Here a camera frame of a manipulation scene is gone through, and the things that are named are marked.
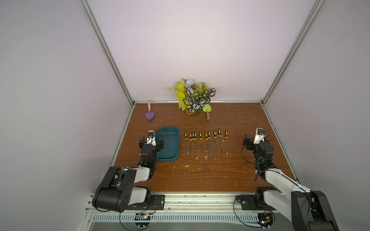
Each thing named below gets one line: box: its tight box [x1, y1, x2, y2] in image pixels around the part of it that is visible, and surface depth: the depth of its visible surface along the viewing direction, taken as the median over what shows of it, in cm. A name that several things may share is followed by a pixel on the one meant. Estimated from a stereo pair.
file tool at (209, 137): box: [208, 130, 212, 155], surface depth 97 cm
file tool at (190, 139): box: [189, 131, 193, 155], surface depth 99 cm
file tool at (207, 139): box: [204, 131, 210, 154], surface depth 100 cm
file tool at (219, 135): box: [217, 128, 222, 154], surface depth 102 cm
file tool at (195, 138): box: [194, 131, 198, 153], surface depth 100 cm
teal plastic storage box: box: [155, 126, 180, 162], surface depth 99 cm
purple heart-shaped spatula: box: [145, 99, 155, 121], surface depth 116 cm
